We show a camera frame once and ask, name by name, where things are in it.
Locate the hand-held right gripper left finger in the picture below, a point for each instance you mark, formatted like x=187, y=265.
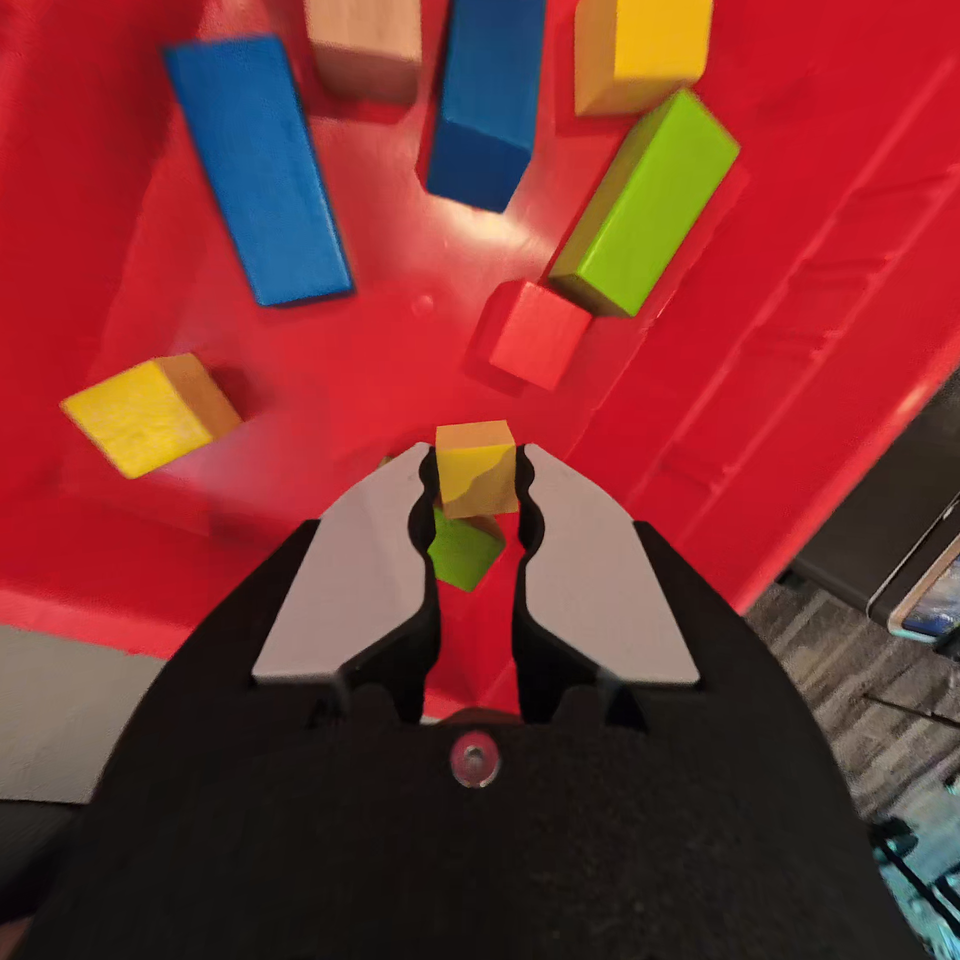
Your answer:
x=348, y=593

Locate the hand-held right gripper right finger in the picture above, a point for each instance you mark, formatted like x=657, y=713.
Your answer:
x=600, y=593

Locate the yellow wooden block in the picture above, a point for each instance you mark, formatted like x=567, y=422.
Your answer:
x=477, y=468

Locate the red plastic bin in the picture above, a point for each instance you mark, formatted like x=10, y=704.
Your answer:
x=780, y=300

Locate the pile of coloured wooden blocks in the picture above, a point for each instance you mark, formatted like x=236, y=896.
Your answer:
x=263, y=173

